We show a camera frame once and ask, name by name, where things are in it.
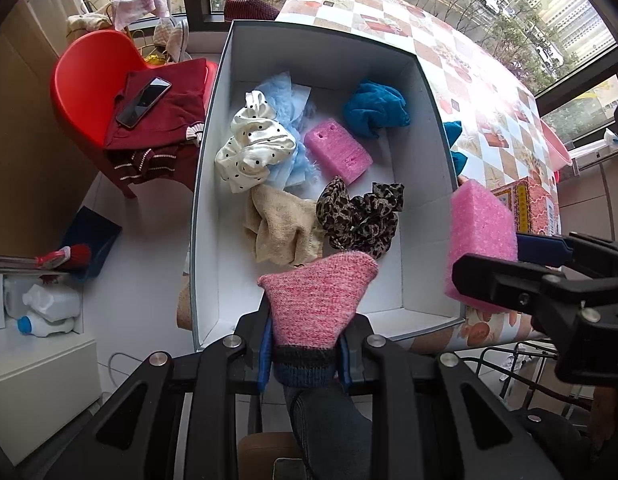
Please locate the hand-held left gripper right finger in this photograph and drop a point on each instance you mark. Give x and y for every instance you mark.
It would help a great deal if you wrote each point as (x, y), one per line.
(345, 360)

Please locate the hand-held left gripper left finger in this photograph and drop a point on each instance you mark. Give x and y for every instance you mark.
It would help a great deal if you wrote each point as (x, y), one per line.
(263, 360)

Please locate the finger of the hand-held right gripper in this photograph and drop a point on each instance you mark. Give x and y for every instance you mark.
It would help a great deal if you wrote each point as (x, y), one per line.
(499, 280)
(539, 249)

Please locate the pink foam block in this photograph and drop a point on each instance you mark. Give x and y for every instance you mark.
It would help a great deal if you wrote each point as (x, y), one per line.
(339, 152)
(481, 240)

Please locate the pink knit sock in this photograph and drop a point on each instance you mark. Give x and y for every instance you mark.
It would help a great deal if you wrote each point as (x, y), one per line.
(319, 295)

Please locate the white cardboard box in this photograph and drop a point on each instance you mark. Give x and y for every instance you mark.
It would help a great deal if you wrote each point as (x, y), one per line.
(419, 260)

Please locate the beige knit cloth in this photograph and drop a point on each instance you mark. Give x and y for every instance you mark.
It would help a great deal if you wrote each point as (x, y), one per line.
(279, 230)

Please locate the leopard print scrunchie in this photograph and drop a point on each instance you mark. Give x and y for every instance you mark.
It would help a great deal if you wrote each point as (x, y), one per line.
(359, 220)

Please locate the white polka dot scrunchie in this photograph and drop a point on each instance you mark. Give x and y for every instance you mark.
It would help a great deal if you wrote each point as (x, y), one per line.
(254, 145)

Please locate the light blue mesh cloth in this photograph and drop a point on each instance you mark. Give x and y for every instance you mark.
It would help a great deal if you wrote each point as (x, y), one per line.
(289, 100)

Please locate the person's right forearm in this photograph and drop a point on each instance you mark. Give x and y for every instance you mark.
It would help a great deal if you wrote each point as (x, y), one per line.
(611, 420)

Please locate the red patterned box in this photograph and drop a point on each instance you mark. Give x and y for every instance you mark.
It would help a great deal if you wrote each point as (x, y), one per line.
(539, 205)

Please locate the pink plastic basin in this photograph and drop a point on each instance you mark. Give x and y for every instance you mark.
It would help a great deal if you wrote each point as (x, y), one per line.
(556, 145)

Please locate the checkered printed tablecloth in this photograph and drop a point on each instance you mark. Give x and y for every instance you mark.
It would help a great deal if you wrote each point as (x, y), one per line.
(489, 85)

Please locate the blue dustpan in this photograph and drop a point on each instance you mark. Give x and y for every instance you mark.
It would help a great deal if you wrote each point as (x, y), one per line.
(96, 232)

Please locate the red brush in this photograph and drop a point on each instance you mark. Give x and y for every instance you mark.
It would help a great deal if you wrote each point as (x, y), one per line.
(69, 257)

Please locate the white plastic jug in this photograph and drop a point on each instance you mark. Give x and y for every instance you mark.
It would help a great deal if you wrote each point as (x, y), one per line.
(51, 301)

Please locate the white jug with blue cap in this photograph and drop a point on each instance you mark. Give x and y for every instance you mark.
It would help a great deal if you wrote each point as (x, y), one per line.
(44, 326)

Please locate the white cabinet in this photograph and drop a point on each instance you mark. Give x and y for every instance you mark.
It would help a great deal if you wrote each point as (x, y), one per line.
(39, 390)

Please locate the dark red garment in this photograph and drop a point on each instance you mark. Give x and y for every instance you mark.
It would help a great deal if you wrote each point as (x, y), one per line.
(174, 105)

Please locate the black smartphone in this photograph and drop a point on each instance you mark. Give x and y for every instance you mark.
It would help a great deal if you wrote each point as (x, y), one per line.
(144, 101)

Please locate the red plastic chair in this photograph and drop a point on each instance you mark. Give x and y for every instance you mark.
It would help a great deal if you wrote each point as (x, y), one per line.
(84, 95)

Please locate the white fluffy slippers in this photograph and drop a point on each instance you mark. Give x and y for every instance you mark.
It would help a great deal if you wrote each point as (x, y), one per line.
(171, 37)

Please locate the maroon knit hat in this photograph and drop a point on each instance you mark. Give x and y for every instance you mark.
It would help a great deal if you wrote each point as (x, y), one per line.
(249, 7)

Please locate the pink hanging cloth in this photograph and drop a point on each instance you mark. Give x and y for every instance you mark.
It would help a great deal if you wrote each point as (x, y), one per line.
(144, 0)

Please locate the beige hanging cloth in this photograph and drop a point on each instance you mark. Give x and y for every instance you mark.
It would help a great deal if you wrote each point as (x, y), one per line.
(89, 22)

